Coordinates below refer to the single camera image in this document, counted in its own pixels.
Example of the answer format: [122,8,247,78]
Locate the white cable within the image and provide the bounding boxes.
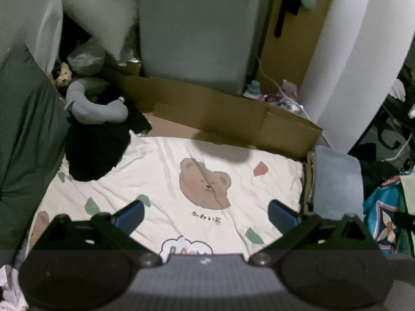
[256,53,312,120]

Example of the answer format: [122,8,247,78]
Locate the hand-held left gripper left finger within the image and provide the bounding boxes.
[31,200,163,268]

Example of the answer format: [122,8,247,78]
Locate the black hanging garment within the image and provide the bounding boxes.
[274,0,300,38]

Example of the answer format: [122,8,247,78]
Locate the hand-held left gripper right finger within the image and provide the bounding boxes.
[249,199,381,266]

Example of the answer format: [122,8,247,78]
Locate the white pillow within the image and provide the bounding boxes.
[61,0,140,60]

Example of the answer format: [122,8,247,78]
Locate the pink bag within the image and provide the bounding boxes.
[281,79,298,101]

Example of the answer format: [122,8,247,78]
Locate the dark clothes pile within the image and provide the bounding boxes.
[348,97,415,198]

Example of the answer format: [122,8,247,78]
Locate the upright cardboard sheet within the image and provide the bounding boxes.
[256,0,339,95]

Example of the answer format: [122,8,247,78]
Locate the detergent bottle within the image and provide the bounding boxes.
[243,81,262,99]

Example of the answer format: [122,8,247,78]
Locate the cardboard box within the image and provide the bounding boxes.
[104,65,323,160]

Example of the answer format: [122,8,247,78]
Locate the blue jeans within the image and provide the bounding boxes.
[313,145,364,215]

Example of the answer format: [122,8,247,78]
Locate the grey plastic bag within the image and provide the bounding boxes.
[66,37,107,76]

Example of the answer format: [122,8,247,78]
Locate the white curtain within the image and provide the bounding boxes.
[0,0,64,76]

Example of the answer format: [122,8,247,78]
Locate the teal patterned cloth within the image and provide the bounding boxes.
[363,175,415,255]

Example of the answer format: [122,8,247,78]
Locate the small brown doll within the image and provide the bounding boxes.
[52,62,73,87]

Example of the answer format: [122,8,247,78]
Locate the bear printed blanket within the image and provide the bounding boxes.
[26,130,305,260]

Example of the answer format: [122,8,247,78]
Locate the black cloth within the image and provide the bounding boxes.
[65,91,153,182]

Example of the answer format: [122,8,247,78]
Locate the white rolled foam sheet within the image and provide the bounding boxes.
[300,0,415,154]

